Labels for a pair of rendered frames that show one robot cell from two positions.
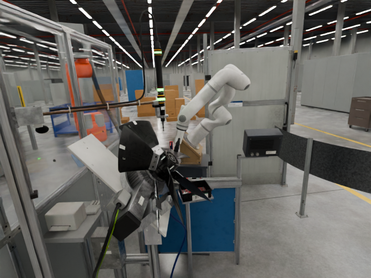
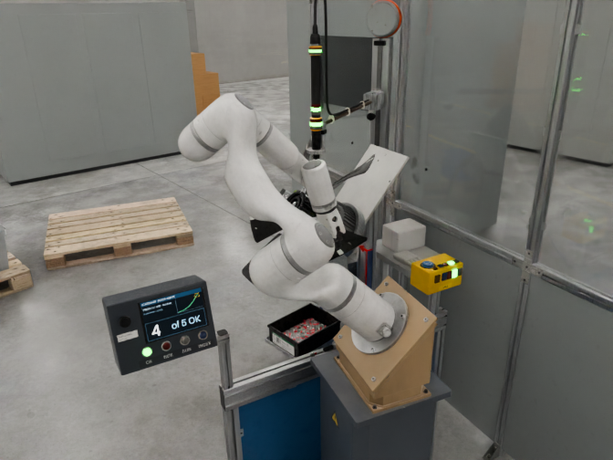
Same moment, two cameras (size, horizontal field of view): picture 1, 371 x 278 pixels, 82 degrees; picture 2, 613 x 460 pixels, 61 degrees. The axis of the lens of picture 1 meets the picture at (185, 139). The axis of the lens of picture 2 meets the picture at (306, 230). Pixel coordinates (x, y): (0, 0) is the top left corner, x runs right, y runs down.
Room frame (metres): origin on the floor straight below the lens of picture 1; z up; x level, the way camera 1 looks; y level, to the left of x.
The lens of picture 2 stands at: (2.81, -0.86, 1.92)
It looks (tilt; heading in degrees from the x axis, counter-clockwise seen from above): 23 degrees down; 149
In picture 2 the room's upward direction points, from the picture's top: 1 degrees counter-clockwise
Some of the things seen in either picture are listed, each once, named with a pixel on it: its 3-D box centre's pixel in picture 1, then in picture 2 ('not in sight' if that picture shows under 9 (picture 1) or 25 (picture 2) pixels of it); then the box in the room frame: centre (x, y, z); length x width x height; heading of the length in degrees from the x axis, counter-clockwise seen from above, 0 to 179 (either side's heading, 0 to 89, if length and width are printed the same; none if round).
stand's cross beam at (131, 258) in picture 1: (136, 258); not in sight; (1.11, 0.35, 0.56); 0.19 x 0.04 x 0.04; 88
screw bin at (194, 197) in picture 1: (194, 190); (305, 329); (1.43, -0.05, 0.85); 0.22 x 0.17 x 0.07; 102
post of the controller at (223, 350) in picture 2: (239, 166); (224, 360); (1.58, -0.42, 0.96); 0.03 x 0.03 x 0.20; 88
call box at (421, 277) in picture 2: not in sight; (436, 275); (1.61, 0.41, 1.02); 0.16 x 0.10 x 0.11; 88
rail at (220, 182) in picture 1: (186, 183); (344, 353); (1.59, 0.01, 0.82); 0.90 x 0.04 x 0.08; 88
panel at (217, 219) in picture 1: (187, 222); (343, 434); (1.59, 0.01, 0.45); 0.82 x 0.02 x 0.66; 88
